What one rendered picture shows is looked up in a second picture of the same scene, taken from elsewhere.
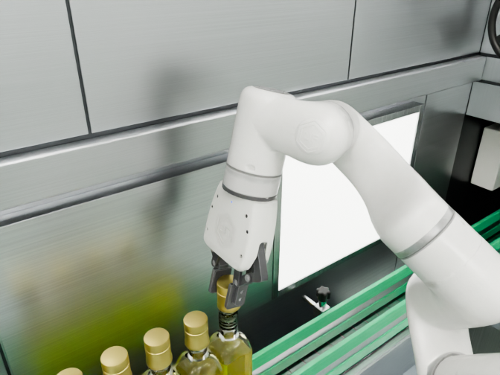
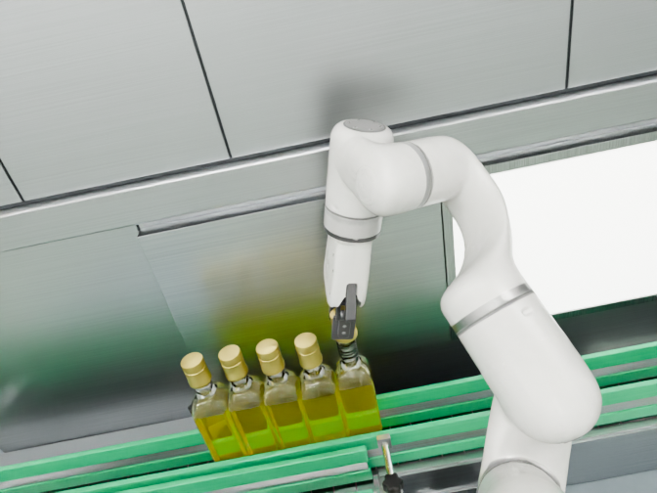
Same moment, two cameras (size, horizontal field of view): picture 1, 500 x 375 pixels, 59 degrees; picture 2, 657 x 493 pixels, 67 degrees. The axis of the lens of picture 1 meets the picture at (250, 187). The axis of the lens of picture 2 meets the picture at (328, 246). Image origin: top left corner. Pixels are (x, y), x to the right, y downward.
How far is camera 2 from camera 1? 0.33 m
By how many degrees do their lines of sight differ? 34
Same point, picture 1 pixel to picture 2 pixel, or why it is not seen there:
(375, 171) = (477, 226)
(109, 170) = (245, 192)
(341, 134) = (388, 187)
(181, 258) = not seen: hidden behind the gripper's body
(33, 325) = (196, 311)
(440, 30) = not seen: outside the picture
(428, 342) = (501, 437)
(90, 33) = (219, 68)
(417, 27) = not seen: outside the picture
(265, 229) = (352, 271)
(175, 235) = (318, 256)
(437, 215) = (485, 296)
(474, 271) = (513, 374)
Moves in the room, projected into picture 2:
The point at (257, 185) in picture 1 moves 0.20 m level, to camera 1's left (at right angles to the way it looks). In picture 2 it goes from (342, 226) to (224, 206)
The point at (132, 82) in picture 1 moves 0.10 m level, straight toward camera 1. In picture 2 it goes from (265, 111) to (235, 138)
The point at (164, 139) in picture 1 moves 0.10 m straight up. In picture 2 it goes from (297, 165) to (281, 98)
